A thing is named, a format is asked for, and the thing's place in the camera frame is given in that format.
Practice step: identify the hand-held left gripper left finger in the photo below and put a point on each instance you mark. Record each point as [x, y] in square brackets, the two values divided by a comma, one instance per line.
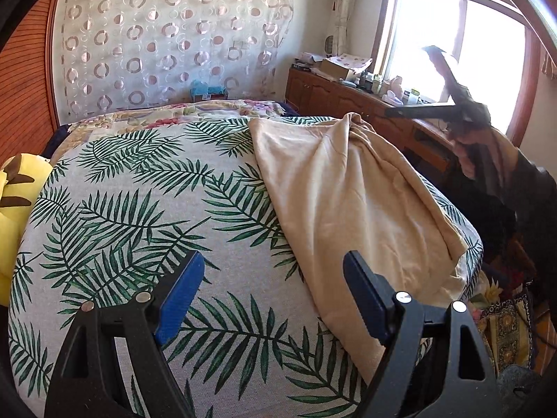
[180, 300]

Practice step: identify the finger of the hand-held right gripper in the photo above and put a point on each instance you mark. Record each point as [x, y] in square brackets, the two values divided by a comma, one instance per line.
[448, 72]
[422, 112]

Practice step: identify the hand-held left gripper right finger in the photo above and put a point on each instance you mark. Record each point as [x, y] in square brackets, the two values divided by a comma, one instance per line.
[365, 300]

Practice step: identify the beige printed T-shirt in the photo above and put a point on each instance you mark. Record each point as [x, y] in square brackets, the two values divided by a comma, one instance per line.
[348, 191]

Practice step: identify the person's right forearm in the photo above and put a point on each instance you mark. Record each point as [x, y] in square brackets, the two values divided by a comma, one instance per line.
[531, 187]

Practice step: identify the person's right hand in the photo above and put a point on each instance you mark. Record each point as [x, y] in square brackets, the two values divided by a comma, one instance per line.
[468, 152]

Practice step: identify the white jar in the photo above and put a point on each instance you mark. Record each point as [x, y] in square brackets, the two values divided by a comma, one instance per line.
[412, 96]

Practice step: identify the small bottles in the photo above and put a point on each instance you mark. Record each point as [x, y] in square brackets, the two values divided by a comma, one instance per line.
[372, 82]

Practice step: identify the wooden dresser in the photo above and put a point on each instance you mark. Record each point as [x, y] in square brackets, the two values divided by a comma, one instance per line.
[348, 104]

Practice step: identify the floral paper box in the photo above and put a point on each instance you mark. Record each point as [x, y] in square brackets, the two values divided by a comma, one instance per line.
[350, 61]

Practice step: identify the green leaf print bed cover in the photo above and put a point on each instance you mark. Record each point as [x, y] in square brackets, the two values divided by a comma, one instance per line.
[130, 226]

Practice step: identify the cardboard box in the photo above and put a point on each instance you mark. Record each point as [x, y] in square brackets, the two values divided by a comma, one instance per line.
[335, 69]

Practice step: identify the beige window curtain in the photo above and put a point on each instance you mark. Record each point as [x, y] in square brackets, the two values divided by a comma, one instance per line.
[346, 8]

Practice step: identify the patterned cloth bag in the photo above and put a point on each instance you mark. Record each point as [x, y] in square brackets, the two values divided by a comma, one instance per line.
[507, 322]

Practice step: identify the floral quilt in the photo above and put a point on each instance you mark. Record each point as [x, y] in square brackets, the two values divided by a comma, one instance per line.
[174, 115]

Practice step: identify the yellow plush toy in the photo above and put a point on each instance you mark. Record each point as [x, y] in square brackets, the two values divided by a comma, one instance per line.
[13, 209]

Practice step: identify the teal tissue box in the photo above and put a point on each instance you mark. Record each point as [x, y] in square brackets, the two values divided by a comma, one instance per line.
[209, 91]

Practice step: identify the circle pattern sheer curtain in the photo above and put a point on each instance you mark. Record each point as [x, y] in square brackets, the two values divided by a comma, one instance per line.
[174, 30]

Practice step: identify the ribbed wooden headboard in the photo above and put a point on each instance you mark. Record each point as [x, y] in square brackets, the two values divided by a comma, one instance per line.
[26, 74]

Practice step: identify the wooden frame window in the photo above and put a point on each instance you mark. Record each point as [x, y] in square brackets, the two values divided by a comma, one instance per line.
[478, 30]

